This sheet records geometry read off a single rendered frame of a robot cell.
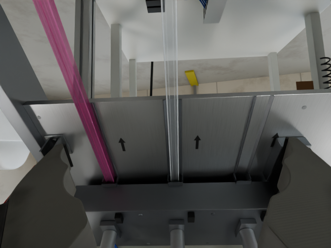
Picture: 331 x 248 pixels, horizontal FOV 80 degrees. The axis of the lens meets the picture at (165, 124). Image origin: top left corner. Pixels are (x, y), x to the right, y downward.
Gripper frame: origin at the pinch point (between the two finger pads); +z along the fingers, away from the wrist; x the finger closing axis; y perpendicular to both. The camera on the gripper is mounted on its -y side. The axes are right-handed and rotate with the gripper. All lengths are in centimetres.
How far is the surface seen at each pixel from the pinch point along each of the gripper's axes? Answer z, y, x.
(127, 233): 10.3, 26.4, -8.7
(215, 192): 11.5, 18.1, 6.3
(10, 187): 238, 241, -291
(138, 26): 65, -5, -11
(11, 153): 220, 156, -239
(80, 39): 43.9, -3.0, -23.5
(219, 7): 51, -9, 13
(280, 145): 11.6, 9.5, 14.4
